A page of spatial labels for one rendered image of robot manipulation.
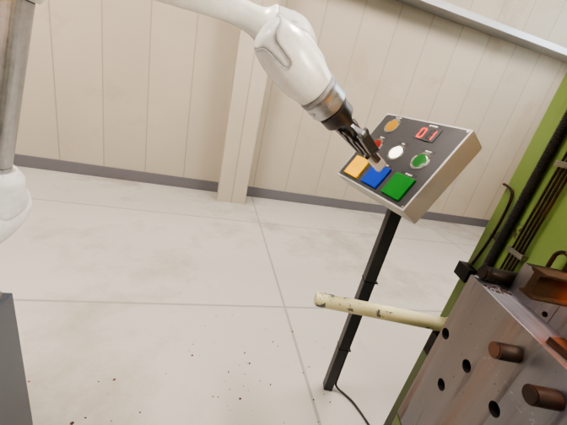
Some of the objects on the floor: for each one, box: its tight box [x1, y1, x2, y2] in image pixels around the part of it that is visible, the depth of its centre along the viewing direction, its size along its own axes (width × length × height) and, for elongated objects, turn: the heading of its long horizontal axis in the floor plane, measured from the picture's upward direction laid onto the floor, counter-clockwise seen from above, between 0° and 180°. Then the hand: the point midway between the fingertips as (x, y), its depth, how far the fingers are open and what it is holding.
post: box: [323, 208, 401, 391], centre depth 114 cm, size 4×4×108 cm
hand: (375, 159), depth 77 cm, fingers closed
